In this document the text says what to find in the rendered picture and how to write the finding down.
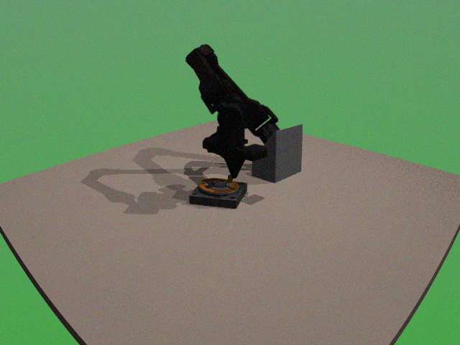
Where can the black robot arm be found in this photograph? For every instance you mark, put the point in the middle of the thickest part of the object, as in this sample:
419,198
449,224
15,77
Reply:
232,105

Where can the orange round plate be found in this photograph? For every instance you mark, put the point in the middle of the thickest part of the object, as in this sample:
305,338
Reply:
231,186

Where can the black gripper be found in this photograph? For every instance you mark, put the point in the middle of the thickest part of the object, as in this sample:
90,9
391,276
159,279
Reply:
235,157

